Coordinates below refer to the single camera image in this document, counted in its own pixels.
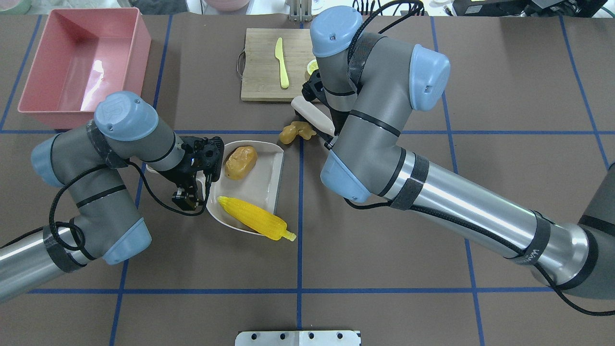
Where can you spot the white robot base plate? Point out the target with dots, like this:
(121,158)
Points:
(299,338)

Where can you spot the pink bowl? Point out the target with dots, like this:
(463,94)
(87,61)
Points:
(227,5)

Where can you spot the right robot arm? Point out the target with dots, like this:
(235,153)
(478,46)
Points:
(372,84)

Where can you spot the beige plastic dustpan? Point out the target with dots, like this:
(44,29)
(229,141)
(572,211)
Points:
(260,187)

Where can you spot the brown toy potato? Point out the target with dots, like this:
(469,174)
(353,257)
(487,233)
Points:
(241,162)

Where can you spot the yellow toy lemon slice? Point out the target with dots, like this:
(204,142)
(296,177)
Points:
(311,67)

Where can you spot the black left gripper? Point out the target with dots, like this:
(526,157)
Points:
(184,177)

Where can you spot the bamboo cutting board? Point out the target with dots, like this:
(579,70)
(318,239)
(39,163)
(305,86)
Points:
(261,73)

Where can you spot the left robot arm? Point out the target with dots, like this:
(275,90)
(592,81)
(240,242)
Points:
(93,214)

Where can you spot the yellow plastic knife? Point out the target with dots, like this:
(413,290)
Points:
(279,55)

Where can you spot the pink plastic bin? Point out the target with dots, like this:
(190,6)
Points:
(83,56)

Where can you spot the tan toy ginger root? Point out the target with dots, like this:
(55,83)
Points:
(294,129)

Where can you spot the yellow toy corn cob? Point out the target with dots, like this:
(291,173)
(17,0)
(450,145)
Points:
(261,221)

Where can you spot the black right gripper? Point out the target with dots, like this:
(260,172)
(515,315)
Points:
(315,88)

